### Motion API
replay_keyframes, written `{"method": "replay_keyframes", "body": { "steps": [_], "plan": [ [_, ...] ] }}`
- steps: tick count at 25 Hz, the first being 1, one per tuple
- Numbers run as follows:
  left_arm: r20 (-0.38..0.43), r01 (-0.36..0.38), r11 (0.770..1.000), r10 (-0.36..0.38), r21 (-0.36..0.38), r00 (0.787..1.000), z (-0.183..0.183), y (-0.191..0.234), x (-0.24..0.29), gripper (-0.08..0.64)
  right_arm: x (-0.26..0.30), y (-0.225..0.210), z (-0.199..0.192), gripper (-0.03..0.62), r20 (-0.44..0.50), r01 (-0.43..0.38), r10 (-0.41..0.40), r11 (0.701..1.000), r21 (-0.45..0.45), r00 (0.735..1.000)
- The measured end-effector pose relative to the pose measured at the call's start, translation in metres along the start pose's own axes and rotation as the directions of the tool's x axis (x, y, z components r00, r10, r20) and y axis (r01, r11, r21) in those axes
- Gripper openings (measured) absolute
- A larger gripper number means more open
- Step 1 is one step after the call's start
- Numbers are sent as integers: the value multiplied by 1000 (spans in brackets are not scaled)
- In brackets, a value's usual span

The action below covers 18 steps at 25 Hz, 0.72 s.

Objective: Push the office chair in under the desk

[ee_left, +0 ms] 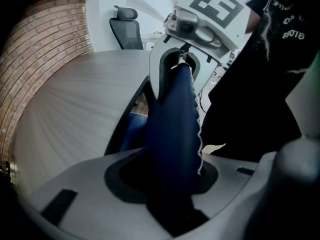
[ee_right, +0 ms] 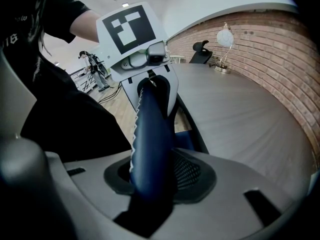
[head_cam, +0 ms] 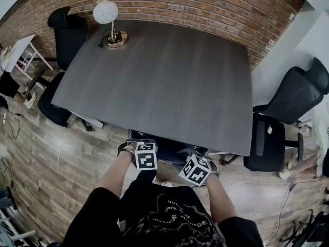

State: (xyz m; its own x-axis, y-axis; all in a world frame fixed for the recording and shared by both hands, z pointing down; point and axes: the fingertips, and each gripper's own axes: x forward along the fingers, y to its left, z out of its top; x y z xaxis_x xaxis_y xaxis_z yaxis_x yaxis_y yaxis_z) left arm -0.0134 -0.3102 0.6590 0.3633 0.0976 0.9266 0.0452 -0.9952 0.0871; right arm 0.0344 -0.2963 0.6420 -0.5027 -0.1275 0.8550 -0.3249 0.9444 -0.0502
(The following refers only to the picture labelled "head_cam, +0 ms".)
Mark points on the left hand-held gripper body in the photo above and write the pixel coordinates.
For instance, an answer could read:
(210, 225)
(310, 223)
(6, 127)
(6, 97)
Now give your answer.
(146, 157)

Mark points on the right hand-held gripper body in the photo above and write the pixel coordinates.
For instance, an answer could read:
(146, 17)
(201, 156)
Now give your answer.
(194, 170)

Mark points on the blue padded chair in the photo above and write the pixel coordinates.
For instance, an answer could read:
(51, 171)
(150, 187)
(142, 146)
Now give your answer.
(168, 150)

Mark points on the person's right forearm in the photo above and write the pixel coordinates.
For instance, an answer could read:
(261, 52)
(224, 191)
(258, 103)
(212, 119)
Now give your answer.
(219, 199)

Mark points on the person's left forearm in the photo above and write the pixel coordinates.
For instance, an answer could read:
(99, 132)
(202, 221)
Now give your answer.
(115, 176)

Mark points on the person's left hand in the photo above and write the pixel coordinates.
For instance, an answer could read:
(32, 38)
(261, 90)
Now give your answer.
(129, 153)

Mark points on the person's white shoe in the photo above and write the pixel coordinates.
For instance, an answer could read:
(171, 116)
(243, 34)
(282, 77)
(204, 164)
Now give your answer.
(167, 184)

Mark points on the person's black printed shirt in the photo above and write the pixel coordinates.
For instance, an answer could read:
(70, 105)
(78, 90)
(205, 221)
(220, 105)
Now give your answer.
(164, 215)

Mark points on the grey table with white legs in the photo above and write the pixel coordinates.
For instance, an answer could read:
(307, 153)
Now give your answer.
(159, 86)

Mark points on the black mesh office chair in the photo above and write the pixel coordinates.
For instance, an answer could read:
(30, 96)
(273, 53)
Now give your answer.
(69, 40)
(267, 143)

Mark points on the black tripod stand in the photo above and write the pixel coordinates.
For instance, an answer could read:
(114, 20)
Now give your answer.
(308, 230)

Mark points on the white shelf unit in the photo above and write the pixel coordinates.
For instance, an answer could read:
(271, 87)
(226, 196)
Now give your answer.
(318, 127)

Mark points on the white globe table lamp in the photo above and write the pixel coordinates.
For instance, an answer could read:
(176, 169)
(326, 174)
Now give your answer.
(105, 13)

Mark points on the white power strip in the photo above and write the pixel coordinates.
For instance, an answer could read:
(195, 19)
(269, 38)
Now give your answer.
(3, 117)

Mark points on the red bin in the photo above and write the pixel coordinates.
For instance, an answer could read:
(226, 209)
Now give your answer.
(20, 66)

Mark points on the small white table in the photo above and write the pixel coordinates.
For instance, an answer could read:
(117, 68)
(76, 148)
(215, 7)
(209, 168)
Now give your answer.
(15, 53)

